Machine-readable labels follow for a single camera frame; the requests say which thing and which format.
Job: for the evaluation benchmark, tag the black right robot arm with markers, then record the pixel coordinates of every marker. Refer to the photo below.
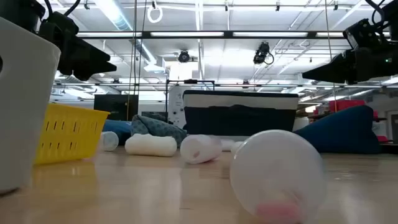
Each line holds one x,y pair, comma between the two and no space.
391,18

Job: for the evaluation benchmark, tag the dark navy cloth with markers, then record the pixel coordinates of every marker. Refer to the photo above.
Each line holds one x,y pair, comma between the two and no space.
342,133

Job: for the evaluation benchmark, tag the small clear pill bottle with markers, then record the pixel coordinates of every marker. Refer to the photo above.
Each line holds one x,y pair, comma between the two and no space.
109,141

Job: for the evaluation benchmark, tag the grey plastic bin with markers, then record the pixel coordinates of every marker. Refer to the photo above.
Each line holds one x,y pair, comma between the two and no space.
25,109

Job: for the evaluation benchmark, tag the black cabinet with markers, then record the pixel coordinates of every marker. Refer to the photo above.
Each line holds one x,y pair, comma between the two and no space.
115,107

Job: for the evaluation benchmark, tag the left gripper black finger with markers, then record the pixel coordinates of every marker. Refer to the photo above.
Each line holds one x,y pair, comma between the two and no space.
84,53
93,70

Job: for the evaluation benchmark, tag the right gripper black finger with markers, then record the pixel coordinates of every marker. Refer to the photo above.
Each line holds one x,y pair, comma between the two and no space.
343,61
332,77

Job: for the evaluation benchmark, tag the yellow slotted plastic basket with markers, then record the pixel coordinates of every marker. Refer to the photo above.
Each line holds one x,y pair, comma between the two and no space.
68,137

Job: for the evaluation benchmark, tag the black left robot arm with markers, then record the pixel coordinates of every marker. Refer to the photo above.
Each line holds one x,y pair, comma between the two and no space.
18,9

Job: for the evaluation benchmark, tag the black ceiling-mounted camera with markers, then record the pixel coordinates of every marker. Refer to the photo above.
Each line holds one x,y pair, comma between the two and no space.
183,56
261,54

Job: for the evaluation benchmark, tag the blue pouch with white logo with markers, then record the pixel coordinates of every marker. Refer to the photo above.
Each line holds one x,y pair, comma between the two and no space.
118,129

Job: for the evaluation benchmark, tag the white machine cabinet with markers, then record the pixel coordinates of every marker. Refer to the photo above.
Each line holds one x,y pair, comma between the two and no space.
175,105

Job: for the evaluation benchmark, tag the clear bottle with pink capsules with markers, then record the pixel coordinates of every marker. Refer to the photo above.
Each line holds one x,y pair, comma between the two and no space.
276,174

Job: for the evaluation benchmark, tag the red storage bins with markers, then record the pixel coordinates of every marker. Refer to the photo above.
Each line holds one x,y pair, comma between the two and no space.
345,105

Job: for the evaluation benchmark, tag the black overhead frame beam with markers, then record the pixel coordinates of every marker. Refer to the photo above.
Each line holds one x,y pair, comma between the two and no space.
228,34

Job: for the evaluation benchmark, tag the navy white-striped fabric bin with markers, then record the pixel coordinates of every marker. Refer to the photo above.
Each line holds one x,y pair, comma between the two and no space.
239,119

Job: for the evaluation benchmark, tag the translucent white pill bottle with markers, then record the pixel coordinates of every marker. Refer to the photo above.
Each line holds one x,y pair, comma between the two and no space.
200,149

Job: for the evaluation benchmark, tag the teal patterned cloth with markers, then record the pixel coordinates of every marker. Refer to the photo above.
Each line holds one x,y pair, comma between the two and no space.
158,127

